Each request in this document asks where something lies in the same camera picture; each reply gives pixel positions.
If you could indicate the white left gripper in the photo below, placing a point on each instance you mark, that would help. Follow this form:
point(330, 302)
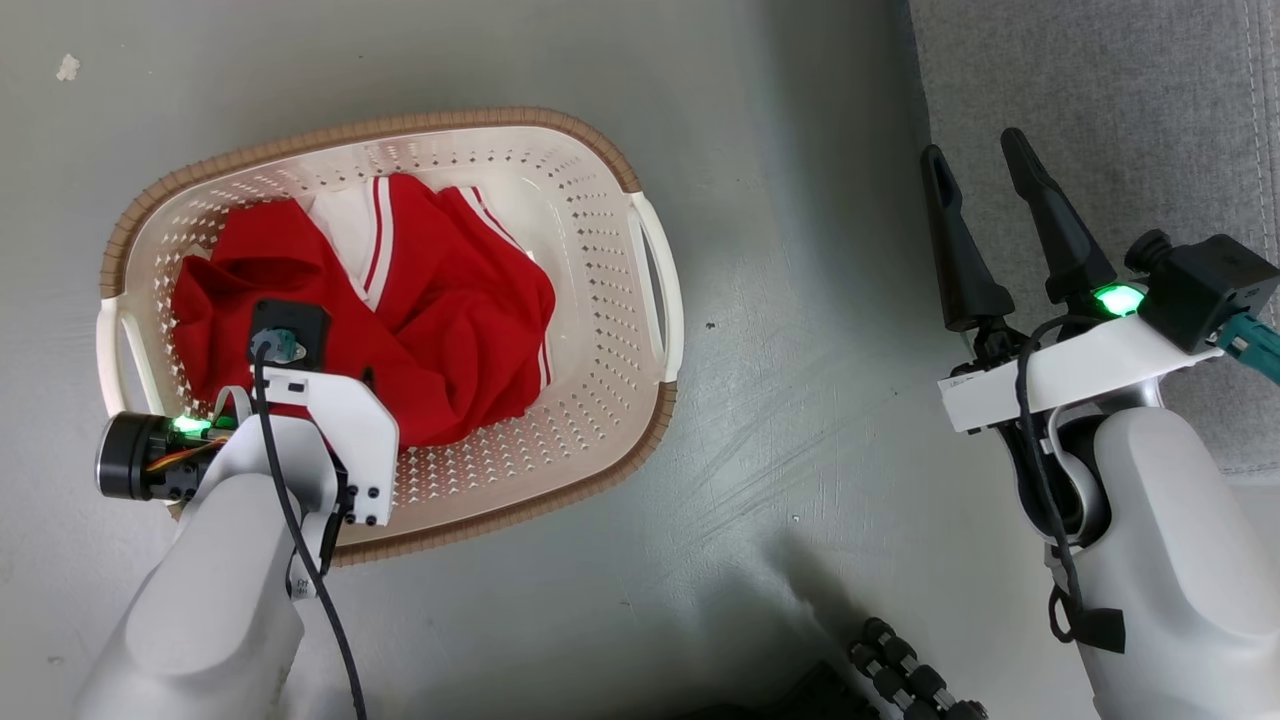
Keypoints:
point(355, 440)

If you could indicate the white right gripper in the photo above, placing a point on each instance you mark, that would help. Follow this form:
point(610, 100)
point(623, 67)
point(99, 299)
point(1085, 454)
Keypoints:
point(1080, 375)

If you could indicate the red jersey with white trim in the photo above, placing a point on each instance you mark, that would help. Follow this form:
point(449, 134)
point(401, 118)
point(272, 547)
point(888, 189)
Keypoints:
point(450, 320)

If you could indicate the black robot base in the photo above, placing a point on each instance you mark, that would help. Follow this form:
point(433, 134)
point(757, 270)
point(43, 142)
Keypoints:
point(820, 700)

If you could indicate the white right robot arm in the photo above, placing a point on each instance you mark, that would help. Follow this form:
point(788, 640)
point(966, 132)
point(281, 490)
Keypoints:
point(1180, 560)

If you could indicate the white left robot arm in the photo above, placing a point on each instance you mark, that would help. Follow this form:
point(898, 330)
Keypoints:
point(210, 600)

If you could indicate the cream perforated plastic laundry basket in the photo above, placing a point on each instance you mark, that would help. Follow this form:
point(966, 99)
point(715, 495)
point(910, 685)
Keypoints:
point(590, 300)

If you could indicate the grey fabric sofa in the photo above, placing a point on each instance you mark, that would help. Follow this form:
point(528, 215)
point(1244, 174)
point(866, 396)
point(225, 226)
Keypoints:
point(1100, 90)

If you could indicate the small white floor scrap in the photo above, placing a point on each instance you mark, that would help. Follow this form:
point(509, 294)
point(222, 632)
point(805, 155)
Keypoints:
point(68, 67)

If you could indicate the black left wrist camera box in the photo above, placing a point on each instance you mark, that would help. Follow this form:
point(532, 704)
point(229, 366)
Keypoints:
point(300, 320)

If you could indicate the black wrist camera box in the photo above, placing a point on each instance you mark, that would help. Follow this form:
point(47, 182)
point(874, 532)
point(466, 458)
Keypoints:
point(1210, 285)
point(300, 320)

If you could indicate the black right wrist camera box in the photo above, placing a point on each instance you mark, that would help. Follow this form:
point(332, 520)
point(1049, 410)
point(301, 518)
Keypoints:
point(1210, 285)

